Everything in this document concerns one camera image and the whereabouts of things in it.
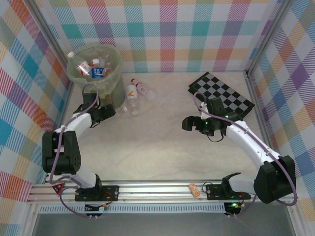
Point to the clear bottle blue Pepsi label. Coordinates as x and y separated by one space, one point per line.
96 72

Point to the clear bottle red label white cap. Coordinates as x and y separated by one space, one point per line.
83 67

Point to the slim clear bottle white cap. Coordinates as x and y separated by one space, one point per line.
121 111

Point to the clear bottle green label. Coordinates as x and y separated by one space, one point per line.
108 64

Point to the white bottle orange V label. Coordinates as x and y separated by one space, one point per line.
132 94

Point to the clear bottle pink label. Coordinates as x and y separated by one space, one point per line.
145 90

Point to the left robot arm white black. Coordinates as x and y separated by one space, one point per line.
76 123

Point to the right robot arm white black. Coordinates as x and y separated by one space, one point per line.
241 140

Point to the green plastic bin liner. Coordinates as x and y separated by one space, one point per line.
113 81

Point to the black grey chessboard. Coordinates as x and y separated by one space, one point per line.
216 86

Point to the translucent green plastic bucket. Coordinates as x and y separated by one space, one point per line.
118 93

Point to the tan wooden block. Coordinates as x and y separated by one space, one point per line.
194 190

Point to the red triangular stop button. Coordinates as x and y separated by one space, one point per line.
58 188

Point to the small electronics board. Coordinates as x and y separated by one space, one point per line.
94 208
232 204

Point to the aluminium frame post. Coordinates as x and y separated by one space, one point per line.
49 34
268 37

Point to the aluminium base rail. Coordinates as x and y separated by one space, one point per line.
152 193

